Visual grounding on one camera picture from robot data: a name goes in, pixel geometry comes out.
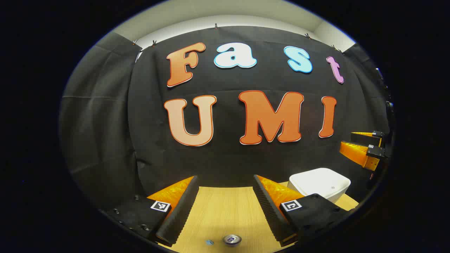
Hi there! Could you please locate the blue pop can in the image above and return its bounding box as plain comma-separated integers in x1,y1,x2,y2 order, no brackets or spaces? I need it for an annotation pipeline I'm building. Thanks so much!
223,234,242,247

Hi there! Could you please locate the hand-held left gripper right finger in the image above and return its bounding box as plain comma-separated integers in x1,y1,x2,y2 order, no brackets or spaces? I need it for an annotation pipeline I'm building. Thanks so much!
253,174,352,247

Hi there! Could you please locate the white desktop garbage bin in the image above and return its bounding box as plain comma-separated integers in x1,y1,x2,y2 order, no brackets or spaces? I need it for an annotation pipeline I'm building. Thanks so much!
288,168,351,204

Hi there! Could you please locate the wooden desktop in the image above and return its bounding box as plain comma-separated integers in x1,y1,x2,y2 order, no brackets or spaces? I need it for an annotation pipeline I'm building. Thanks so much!
160,181,360,253

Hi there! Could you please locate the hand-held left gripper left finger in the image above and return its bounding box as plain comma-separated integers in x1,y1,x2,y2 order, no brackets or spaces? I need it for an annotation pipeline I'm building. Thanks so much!
99,175,200,247

